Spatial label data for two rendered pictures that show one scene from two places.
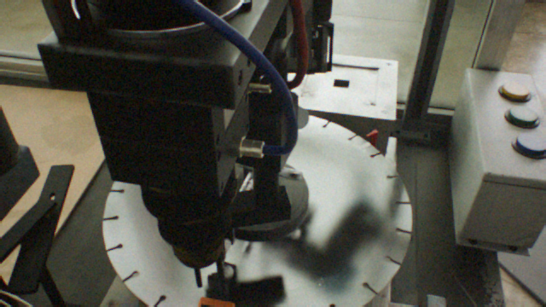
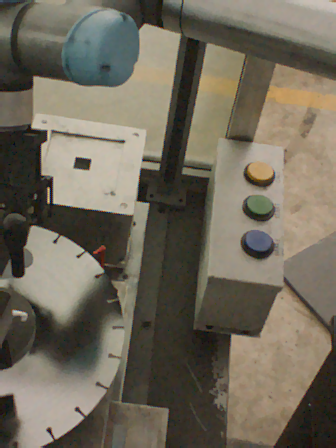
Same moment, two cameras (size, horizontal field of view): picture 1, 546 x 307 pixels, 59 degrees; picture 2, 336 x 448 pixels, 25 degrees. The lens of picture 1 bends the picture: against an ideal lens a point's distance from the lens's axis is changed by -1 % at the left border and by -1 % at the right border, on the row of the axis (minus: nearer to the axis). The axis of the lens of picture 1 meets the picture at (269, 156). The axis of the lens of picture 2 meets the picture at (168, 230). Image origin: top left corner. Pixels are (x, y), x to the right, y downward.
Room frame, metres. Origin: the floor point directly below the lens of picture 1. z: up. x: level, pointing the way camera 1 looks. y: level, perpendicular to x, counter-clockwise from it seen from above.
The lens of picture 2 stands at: (-0.11, -0.05, 1.77)
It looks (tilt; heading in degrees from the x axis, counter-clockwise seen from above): 52 degrees down; 344
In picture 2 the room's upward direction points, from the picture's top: 11 degrees clockwise
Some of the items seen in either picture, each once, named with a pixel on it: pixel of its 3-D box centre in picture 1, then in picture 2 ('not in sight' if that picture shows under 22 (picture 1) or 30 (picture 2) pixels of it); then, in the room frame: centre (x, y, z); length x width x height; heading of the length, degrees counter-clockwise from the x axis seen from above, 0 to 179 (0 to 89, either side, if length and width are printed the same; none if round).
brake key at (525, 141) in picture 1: (530, 147); (257, 244); (0.52, -0.37, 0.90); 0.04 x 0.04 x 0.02
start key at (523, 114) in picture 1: (521, 118); (258, 208); (0.59, -0.38, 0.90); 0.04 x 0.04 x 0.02
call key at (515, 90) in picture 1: (514, 93); (259, 174); (0.66, -0.40, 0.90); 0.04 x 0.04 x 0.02
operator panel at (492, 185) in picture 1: (496, 154); (239, 235); (0.59, -0.37, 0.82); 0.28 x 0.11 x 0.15; 167
